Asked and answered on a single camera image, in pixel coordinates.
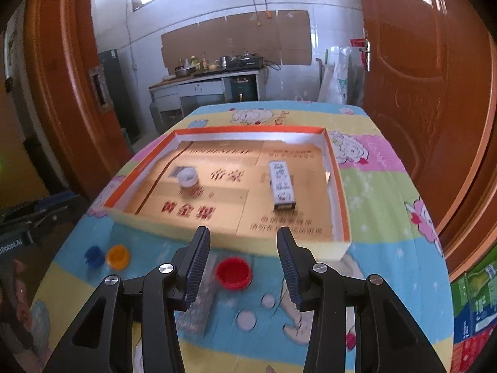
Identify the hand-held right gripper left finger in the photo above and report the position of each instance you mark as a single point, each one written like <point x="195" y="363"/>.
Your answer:
<point x="196" y="268"/>

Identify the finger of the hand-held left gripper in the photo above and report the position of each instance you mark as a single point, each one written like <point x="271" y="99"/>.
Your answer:
<point x="46" y="213"/>

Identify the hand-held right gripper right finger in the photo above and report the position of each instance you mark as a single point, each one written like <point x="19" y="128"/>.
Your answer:
<point x="289" y="272"/>

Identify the red bottle cap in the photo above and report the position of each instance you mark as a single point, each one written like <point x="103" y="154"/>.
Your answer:
<point x="233" y="274"/>

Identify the orange rimmed cardboard tray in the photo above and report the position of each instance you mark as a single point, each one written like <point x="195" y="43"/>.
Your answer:
<point x="244" y="243"/>

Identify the orange bottle cap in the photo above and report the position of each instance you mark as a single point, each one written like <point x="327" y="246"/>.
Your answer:
<point x="118" y="256"/>

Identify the blue bottle cap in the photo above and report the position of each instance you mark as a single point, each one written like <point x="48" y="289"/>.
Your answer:
<point x="94" y="256"/>

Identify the long white printed box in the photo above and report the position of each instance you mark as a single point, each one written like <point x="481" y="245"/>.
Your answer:
<point x="280" y="184"/>

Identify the white bottle cap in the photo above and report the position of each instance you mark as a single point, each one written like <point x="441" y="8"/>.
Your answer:
<point x="188" y="178"/>

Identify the cartoon sheep printed tablecloth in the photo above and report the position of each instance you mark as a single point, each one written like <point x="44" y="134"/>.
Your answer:
<point x="388" y="217"/>

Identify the wooden door with lock plate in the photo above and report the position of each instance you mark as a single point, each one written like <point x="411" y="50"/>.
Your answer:
<point x="66" y="85"/>

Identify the dark refrigerator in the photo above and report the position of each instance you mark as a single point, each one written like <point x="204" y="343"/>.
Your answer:
<point x="122" y="93"/>

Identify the grey kitchen counter cabinet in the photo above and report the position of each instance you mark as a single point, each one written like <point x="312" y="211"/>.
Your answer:
<point x="202" y="87"/>

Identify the green cardboard carton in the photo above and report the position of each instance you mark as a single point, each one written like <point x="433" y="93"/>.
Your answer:
<point x="475" y="303"/>

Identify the white printed plastic bag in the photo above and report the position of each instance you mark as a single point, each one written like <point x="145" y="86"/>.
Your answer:
<point x="336" y="81"/>

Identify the metal wok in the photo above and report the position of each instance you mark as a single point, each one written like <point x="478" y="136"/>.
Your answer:
<point x="185" y="72"/>

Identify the yellow oil bottle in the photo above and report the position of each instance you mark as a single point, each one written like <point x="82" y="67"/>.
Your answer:
<point x="204" y="63"/>

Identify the metal kettle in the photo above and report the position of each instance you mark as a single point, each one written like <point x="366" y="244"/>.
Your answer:
<point x="223" y="62"/>

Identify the black gas stove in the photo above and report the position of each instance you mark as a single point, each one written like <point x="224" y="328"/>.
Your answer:
<point x="244" y="63"/>

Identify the carved wooden door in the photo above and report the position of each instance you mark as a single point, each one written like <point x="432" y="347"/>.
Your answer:
<point x="427" y="105"/>

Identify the red packet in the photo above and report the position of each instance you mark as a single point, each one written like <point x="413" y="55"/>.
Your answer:
<point x="356" y="42"/>

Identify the cardboard wall sheet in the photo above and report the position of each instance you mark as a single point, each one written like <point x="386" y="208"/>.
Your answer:
<point x="233" y="39"/>

